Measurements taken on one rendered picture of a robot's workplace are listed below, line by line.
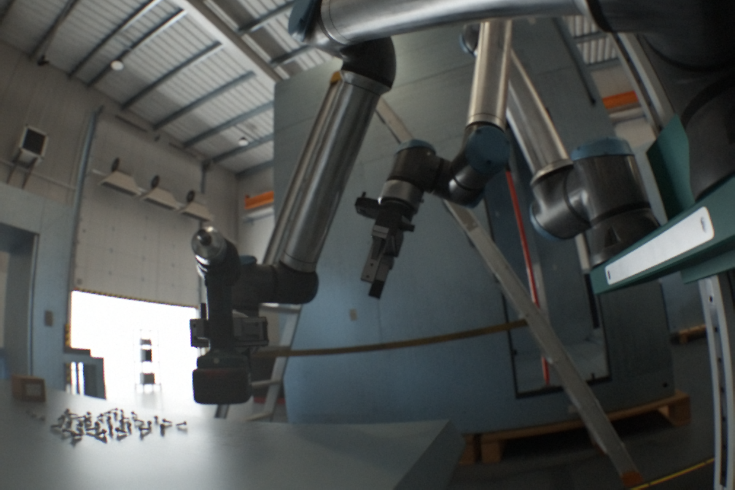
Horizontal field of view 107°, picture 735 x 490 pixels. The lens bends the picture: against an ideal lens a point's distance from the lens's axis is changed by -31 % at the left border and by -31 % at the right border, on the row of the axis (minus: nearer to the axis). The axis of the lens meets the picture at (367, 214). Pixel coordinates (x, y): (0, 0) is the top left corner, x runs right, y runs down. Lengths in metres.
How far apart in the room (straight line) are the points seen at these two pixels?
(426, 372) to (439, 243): 0.82
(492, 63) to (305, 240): 0.59
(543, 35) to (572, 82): 0.47
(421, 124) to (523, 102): 1.81
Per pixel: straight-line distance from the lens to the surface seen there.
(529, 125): 1.09
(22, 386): 1.20
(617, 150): 0.91
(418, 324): 2.51
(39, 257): 2.22
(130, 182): 11.44
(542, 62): 2.98
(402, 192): 0.84
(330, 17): 0.68
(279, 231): 2.05
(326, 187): 0.82
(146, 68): 11.76
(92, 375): 3.14
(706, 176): 0.47
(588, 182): 0.91
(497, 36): 1.03
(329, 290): 2.78
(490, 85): 0.90
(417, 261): 2.55
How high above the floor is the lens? 0.79
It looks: 19 degrees up
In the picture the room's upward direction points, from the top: 6 degrees counter-clockwise
